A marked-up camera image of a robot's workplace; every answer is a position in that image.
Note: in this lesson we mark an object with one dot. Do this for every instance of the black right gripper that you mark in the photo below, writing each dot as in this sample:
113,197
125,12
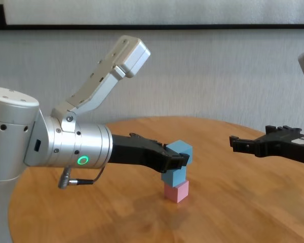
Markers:
283,145

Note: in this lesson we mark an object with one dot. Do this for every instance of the pink building block cube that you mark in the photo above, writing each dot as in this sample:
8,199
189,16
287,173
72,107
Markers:
178,193

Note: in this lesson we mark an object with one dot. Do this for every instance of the blue building block cube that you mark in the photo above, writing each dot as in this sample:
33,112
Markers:
180,147
176,177

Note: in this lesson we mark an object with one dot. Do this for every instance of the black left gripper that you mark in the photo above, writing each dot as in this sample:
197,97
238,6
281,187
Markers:
136,153

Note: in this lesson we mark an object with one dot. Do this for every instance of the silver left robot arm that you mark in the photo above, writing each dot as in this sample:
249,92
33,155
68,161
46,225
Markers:
15,131

